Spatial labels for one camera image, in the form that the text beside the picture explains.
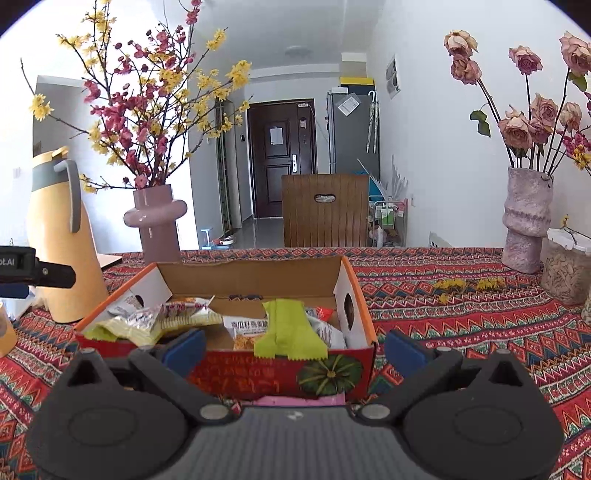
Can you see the textured pink vase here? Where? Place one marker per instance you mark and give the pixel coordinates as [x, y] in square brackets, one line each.
[526, 221]

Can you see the grey refrigerator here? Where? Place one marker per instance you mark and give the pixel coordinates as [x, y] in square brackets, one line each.
[351, 138]

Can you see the beige cardboard box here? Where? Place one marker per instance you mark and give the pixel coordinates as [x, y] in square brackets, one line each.
[354, 64]

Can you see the yellow black box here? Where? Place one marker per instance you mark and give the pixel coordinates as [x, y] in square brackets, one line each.
[358, 84]

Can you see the yellow mug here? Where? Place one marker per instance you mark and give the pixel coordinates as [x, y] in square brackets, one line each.
[5, 332]

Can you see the pink yellow flowering branches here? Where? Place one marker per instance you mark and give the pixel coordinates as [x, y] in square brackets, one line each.
[138, 106]

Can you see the yellow thermos jug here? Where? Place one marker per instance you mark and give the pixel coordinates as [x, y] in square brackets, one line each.
[69, 277]

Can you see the dark brown door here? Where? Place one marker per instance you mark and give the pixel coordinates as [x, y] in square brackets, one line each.
[281, 184]

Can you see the dried pink roses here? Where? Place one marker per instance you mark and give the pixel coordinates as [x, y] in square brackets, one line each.
[517, 131]

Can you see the ceiling lamp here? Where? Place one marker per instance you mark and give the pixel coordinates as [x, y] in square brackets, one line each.
[297, 51]

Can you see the green snack packet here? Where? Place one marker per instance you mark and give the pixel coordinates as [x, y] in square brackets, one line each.
[288, 332]

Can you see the fallen yellow petals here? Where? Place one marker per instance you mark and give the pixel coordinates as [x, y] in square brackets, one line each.
[489, 284]

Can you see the white umbrella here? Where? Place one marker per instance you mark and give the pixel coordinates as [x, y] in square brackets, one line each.
[371, 124]

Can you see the white trolley rack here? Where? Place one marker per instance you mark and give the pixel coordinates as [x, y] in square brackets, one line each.
[388, 221]

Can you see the clear jar of seeds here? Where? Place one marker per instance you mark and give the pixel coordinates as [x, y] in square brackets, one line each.
[565, 277]

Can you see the yellow-green snack packet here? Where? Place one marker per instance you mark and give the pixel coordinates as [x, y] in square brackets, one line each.
[113, 330]

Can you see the pink yellow printed snack packet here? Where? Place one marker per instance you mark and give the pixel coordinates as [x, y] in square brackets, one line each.
[189, 314]

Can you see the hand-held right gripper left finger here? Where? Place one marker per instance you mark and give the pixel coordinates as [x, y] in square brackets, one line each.
[184, 351]

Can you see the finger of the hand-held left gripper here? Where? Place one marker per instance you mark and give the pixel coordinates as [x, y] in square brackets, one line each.
[14, 291]
[55, 275]

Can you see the white orange snack packet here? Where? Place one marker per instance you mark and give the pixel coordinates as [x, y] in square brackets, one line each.
[242, 334]

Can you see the wooden chair back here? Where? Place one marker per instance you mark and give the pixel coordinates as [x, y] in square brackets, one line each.
[323, 221]

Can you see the smooth pink vase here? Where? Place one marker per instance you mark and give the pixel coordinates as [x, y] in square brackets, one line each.
[159, 240]

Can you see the red cardboard box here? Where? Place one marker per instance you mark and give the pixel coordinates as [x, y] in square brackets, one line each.
[258, 374]

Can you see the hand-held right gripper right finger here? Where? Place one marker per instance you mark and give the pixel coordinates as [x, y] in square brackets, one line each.
[404, 353]

